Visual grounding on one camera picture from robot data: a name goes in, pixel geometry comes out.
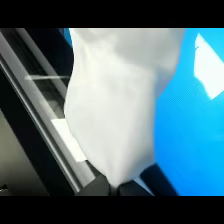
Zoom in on silver frame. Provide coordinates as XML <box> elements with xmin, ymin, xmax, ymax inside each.
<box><xmin>0</xmin><ymin>27</ymin><xmax>101</xmax><ymax>197</ymax></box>

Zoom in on white garment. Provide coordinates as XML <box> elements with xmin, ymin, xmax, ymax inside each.
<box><xmin>63</xmin><ymin>27</ymin><xmax>186</xmax><ymax>190</ymax></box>

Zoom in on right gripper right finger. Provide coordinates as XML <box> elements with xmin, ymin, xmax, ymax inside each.
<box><xmin>117</xmin><ymin>179</ymin><xmax>150</xmax><ymax>197</ymax></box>

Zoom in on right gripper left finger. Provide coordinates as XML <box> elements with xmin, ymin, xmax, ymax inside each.
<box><xmin>77</xmin><ymin>173</ymin><xmax>112</xmax><ymax>197</ymax></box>

